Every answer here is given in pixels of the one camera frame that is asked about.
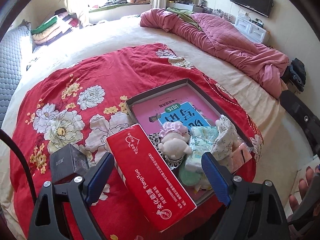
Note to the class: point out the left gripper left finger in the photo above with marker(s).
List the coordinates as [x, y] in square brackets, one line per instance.
[85, 191]

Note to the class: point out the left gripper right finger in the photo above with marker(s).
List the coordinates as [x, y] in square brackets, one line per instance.
[236, 194]

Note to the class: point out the white floral scrunchie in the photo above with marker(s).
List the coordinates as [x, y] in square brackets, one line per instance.
[223, 145]

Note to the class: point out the green tissue pack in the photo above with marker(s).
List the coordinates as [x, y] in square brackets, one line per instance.
[199, 146]
[205, 132]

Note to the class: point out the beige plush toy purple bow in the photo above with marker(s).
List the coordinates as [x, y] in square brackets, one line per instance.
[219, 125]

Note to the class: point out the plush toy pink dress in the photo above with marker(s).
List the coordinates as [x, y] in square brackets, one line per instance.
[174, 139]

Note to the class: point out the right hand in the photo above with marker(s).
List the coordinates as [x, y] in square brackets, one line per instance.
[303, 187]

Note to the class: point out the black cube box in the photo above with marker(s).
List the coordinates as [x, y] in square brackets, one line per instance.
[67, 163]

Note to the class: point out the mint green round puff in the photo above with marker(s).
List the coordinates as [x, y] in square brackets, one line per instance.
[188, 178]

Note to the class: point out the red floral bedsheet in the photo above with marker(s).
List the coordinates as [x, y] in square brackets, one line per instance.
[85, 104]

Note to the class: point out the flat cardboard tray box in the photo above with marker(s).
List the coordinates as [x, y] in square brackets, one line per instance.
[202, 191]

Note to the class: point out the pink and blue book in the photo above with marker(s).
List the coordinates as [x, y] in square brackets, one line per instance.
[182, 103]

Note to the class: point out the pink quilted duvet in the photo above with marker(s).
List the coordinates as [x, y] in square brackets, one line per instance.
[221, 39]

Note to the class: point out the dark clothes pile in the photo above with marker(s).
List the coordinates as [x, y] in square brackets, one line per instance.
[298, 74]

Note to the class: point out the stack of folded blankets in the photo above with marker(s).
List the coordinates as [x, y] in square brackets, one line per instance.
[60, 24]

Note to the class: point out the grey quilted headboard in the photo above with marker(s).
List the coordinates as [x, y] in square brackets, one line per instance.
[16, 47]

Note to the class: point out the white drawer cabinet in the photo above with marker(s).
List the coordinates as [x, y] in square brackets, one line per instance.
[252, 31]

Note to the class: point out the green blanket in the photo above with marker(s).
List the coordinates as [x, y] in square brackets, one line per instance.
[185, 15]

